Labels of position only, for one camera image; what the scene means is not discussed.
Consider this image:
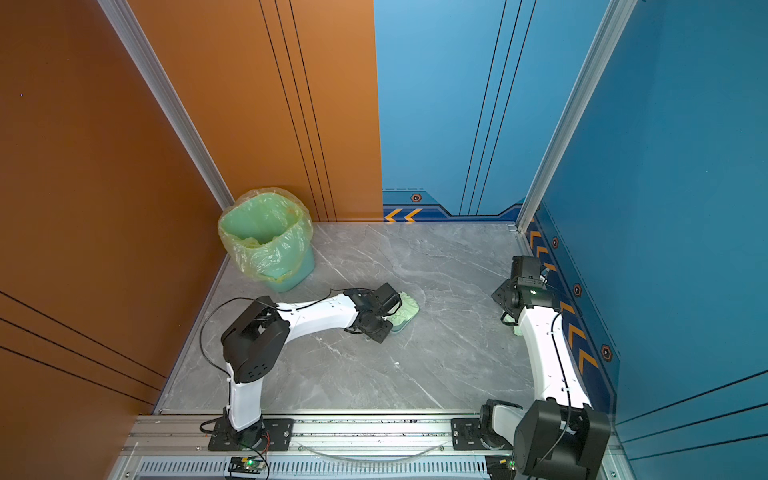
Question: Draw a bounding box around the teal dustpan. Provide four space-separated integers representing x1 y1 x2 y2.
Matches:
389 293 421 335

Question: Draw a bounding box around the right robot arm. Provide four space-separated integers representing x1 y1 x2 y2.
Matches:
479 277 611 479

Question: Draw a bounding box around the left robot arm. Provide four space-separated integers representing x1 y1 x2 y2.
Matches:
219 283 413 448

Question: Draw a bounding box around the green trash bin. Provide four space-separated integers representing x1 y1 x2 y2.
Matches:
218 191 317 293

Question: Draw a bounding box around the right circuit board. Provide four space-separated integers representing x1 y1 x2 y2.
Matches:
485 456 517 480

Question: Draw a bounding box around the circuit board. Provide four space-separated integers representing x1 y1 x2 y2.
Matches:
485 456 517 480
227 456 269 479

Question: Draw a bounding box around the left circuit board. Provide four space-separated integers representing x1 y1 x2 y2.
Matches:
227 456 269 479

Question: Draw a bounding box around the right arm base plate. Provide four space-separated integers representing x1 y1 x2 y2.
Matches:
450 417 512 451

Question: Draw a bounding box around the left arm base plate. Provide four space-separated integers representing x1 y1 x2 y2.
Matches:
201 417 294 453

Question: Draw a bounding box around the aluminium frame rail front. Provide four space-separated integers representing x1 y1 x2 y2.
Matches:
107 412 637 480

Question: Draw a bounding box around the right aluminium corner post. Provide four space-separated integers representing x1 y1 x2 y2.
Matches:
515 0 637 234

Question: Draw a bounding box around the aluminium corner post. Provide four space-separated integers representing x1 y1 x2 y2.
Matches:
98 0 234 208
515 0 637 234

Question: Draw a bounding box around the left aluminium corner post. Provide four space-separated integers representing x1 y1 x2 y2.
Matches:
98 0 234 208

